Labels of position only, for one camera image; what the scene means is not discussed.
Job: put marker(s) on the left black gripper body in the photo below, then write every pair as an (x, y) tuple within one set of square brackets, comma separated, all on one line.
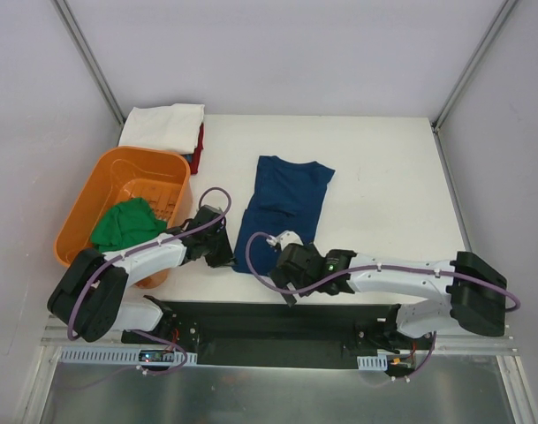
[(222, 251)]

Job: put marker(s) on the slotted cable duct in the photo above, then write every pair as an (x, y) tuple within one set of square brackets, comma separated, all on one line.
[(125, 356), (378, 363)]

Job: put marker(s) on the orange plastic basket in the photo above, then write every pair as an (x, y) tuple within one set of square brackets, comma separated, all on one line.
[(160, 178)]

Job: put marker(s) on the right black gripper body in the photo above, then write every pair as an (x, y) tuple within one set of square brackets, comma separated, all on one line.
[(282, 279)]

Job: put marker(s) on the left slotted cable duct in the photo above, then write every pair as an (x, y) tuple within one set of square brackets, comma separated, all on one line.
[(125, 356)]

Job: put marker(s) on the red folded t shirt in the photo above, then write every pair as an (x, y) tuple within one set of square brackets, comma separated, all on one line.
[(196, 155)]

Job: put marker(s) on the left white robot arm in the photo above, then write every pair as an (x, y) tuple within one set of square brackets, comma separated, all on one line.
[(90, 297)]

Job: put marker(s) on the white folded t shirt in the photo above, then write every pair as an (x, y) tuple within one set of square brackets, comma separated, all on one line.
[(172, 128)]

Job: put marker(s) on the aluminium frame rail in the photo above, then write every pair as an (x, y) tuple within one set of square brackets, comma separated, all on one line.
[(54, 335)]

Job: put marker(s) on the right slotted cable duct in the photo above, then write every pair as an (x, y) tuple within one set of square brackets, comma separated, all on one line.
[(378, 363)]

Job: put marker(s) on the blue t shirt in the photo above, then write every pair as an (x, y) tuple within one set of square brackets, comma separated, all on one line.
[(287, 197)]

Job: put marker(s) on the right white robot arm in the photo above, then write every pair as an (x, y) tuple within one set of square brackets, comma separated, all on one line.
[(465, 292)]

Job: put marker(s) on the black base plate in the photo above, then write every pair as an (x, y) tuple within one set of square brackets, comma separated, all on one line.
[(276, 335)]

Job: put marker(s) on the green t shirt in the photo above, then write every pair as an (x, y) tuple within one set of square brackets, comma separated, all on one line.
[(127, 224)]

